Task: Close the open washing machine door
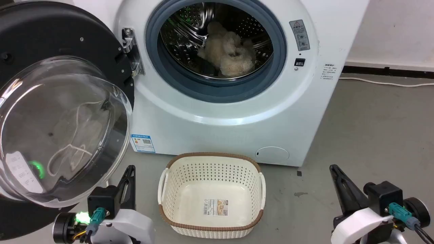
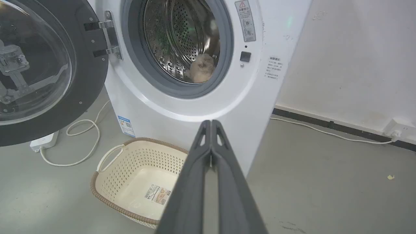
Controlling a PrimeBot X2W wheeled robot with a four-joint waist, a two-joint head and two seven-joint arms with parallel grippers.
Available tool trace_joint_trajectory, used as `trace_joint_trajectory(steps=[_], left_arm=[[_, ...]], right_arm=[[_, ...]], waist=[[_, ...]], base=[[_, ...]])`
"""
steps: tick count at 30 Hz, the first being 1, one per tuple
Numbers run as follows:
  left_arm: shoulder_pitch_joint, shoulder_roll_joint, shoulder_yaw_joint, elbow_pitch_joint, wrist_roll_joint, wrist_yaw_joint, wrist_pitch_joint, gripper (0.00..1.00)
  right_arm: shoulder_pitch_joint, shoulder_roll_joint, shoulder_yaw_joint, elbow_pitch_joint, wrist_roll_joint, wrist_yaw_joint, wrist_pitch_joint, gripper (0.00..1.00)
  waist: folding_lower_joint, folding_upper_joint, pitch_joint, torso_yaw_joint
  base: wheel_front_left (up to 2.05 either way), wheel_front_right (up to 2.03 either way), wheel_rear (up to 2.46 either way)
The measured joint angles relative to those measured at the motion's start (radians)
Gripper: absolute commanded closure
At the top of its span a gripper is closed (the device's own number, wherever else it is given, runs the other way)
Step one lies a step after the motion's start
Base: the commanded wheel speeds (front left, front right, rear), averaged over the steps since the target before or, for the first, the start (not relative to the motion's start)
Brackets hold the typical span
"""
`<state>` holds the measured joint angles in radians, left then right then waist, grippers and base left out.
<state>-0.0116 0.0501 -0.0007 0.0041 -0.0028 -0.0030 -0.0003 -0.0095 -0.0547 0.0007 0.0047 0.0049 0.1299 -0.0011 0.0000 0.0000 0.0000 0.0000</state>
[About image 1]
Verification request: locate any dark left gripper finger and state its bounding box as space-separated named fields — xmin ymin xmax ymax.
xmin=116 ymin=165 xmax=133 ymax=208
xmin=129 ymin=165 xmax=137 ymax=210

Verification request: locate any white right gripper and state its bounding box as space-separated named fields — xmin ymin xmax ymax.
xmin=329 ymin=164 xmax=431 ymax=244

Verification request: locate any black washer door glass bowl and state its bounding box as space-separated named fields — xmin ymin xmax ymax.
xmin=0 ymin=0 xmax=136 ymax=240

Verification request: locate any white front-load washing machine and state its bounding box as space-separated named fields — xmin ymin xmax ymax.
xmin=73 ymin=0 xmax=370 ymax=167

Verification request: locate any metal door hinge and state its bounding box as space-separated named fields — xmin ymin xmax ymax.
xmin=121 ymin=28 xmax=146 ymax=77

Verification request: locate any blue energy label sticker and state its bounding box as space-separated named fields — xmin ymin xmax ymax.
xmin=131 ymin=134 xmax=156 ymax=153

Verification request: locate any cream laundry basket brown rim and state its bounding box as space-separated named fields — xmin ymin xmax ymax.
xmin=157 ymin=152 xmax=267 ymax=239

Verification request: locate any paper label in basket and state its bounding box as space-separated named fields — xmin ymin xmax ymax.
xmin=203 ymin=199 xmax=230 ymax=217

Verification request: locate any round filter cover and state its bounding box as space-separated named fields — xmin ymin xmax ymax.
xmin=255 ymin=146 xmax=290 ymax=165

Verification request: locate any printed text label on washer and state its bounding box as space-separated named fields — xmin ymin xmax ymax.
xmin=320 ymin=63 xmax=338 ymax=80

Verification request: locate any black baseboard strip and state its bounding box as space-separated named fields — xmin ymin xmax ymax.
xmin=341 ymin=65 xmax=434 ymax=80

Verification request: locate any beige fluffy garment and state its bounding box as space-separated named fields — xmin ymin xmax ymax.
xmin=197 ymin=22 xmax=257 ymax=77

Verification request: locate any grey warning sticker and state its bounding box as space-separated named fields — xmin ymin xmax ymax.
xmin=289 ymin=19 xmax=311 ymax=52

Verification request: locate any left cable with teal connector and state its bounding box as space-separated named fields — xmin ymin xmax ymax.
xmin=75 ymin=207 xmax=106 ymax=243

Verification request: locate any cable with teal connector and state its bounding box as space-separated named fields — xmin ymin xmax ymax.
xmin=75 ymin=207 xmax=106 ymax=243
xmin=388 ymin=202 xmax=434 ymax=244

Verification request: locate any right cable with teal connector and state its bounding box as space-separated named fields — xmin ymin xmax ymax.
xmin=388 ymin=202 xmax=434 ymax=244

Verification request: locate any white floor cable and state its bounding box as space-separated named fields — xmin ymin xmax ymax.
xmin=339 ymin=77 xmax=434 ymax=88

